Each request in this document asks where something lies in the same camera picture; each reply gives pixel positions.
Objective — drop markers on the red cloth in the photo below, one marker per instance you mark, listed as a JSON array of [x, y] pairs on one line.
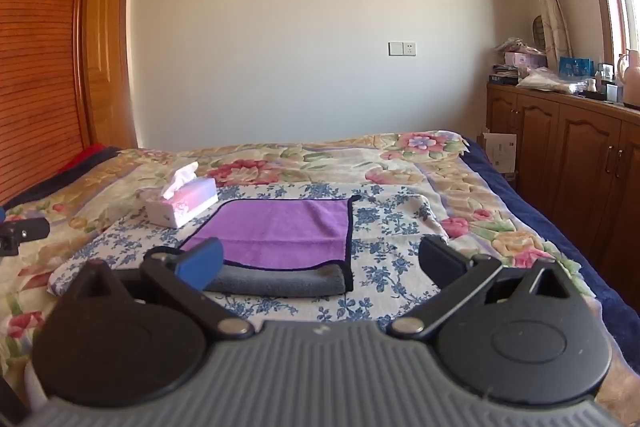
[[87, 157]]

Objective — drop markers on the white wall switch socket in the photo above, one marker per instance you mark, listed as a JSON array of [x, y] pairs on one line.
[[402, 49]]

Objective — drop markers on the purple and grey towel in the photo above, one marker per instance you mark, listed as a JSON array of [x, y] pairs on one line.
[[280, 232]]

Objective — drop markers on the white blue floral cloth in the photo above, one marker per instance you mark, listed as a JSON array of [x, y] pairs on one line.
[[370, 257]]

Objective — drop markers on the white cardboard box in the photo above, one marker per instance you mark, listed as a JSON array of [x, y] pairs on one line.
[[500, 151]]

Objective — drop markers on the pink storage box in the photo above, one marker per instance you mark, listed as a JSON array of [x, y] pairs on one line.
[[522, 59]]

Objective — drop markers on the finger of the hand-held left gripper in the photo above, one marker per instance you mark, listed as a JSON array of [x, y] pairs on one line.
[[25, 229]]

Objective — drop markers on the wooden cabinet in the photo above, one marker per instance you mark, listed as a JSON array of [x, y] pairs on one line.
[[570, 162]]

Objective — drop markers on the pink thermos jug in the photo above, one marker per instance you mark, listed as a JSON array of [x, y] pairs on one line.
[[631, 79]]

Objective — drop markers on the pink white tissue box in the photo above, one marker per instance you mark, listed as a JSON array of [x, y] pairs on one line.
[[182, 202]]

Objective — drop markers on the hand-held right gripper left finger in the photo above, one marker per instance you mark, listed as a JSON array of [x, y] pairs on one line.
[[202, 263]]

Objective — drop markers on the white plastic bag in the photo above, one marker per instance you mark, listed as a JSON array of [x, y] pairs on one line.
[[547, 79]]

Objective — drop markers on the slatted wooden headboard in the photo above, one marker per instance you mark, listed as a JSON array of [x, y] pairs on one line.
[[35, 57]]

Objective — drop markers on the navy blue bed sheet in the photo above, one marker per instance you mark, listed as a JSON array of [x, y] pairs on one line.
[[565, 247]]

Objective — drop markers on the floral bed blanket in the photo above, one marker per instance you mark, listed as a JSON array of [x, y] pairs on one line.
[[450, 202]]

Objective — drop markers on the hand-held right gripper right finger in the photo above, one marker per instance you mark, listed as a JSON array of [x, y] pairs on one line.
[[440, 258]]

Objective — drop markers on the blue box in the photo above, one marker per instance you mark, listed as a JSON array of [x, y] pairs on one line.
[[575, 67]]

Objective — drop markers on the wooden door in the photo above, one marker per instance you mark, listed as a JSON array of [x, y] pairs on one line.
[[107, 47]]

